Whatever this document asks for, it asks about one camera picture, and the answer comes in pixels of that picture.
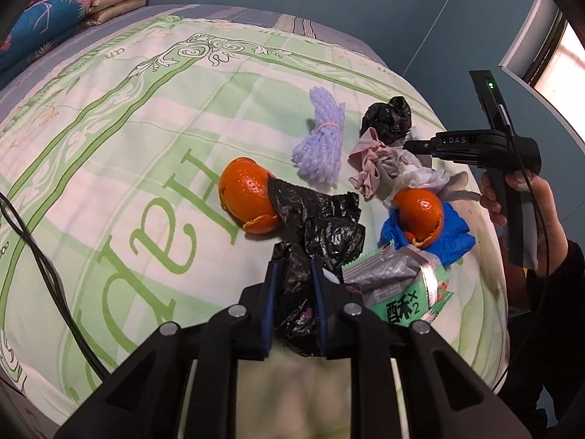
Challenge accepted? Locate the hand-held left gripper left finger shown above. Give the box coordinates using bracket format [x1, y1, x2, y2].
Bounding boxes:
[54, 260, 280, 439]

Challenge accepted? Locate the black cable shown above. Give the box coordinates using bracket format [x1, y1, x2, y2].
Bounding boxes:
[0, 192, 110, 378]

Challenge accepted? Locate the striped bed sheet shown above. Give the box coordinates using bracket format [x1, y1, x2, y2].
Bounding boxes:
[0, 4, 387, 115]

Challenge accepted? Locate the blue floral quilt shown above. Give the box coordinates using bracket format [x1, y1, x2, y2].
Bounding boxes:
[0, 0, 99, 74]

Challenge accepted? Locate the white crumpled tissue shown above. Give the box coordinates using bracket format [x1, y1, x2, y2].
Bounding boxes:
[384, 151, 471, 206]

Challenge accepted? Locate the large black plastic bag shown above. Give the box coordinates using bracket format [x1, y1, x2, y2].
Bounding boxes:
[267, 178, 366, 357]

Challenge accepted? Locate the orange on blue cloth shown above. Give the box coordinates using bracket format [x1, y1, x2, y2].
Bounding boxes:
[392, 188, 445, 248]

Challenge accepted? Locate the orange mandarin peel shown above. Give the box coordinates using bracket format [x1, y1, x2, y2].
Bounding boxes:
[218, 157, 280, 235]

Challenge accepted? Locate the pink cloth face mask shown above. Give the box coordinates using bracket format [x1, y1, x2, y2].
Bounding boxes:
[348, 128, 412, 199]

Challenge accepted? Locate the person's right forearm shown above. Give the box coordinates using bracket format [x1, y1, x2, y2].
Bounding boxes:
[496, 238, 585, 439]

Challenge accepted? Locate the green printed blanket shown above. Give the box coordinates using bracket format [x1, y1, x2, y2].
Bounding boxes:
[0, 14, 509, 427]

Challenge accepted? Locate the window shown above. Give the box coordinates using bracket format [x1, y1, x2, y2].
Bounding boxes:
[500, 0, 585, 115]

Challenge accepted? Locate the purple foam fruit net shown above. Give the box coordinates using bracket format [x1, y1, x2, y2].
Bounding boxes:
[291, 86, 346, 189]

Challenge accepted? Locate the blue crumpled glove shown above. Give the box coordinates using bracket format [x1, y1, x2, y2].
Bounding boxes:
[378, 201, 477, 268]

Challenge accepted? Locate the green snack wrapper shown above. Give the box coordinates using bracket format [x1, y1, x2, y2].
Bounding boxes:
[343, 240, 454, 327]

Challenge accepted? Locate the small black bag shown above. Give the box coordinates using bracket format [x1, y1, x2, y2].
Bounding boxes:
[359, 96, 413, 145]

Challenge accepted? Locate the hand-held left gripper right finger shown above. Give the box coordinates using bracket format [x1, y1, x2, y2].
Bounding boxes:
[310, 260, 533, 439]

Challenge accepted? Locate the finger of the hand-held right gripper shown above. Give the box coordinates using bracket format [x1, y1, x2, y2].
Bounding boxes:
[402, 139, 439, 157]

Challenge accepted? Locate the person's right hand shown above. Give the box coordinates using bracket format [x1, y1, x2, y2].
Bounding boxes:
[479, 169, 570, 279]

